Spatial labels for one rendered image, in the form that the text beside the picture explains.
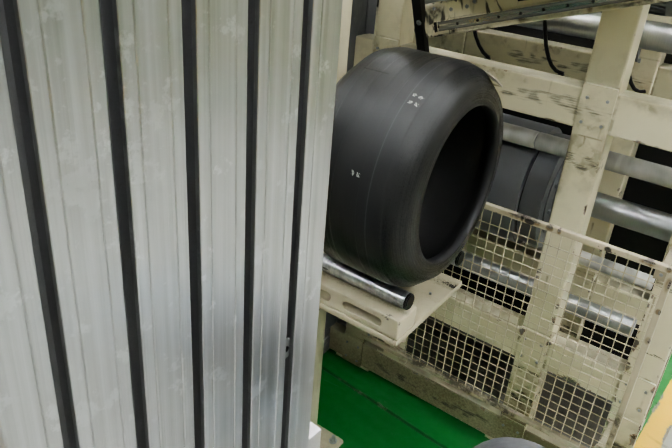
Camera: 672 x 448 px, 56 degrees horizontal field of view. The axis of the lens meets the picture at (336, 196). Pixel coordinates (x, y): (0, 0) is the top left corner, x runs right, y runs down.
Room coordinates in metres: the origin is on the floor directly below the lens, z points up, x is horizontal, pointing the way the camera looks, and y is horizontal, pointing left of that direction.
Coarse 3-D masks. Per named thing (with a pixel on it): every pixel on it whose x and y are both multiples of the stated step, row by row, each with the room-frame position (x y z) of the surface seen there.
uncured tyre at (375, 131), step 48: (384, 48) 1.56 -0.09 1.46; (336, 96) 1.38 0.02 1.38; (384, 96) 1.33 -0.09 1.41; (432, 96) 1.31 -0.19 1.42; (480, 96) 1.43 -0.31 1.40; (336, 144) 1.30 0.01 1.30; (384, 144) 1.25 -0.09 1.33; (432, 144) 1.26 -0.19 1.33; (480, 144) 1.67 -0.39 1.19; (336, 192) 1.26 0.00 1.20; (384, 192) 1.20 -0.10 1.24; (432, 192) 1.69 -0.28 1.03; (480, 192) 1.56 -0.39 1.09; (336, 240) 1.28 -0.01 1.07; (384, 240) 1.20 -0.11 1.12; (432, 240) 1.56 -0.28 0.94
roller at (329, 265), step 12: (324, 264) 1.43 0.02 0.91; (336, 264) 1.42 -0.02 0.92; (336, 276) 1.40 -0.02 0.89; (348, 276) 1.38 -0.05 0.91; (360, 276) 1.37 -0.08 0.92; (360, 288) 1.36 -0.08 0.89; (372, 288) 1.34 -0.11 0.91; (384, 288) 1.33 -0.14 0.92; (396, 288) 1.32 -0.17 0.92; (396, 300) 1.30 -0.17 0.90; (408, 300) 1.29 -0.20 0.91
